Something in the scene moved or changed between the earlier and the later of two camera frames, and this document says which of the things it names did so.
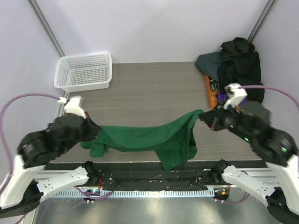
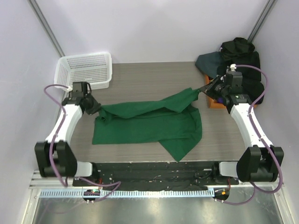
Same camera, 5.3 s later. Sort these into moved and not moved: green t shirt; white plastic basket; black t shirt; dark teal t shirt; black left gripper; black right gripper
Moved: black right gripper; black left gripper; green t shirt
Not moved: white plastic basket; black t shirt; dark teal t shirt
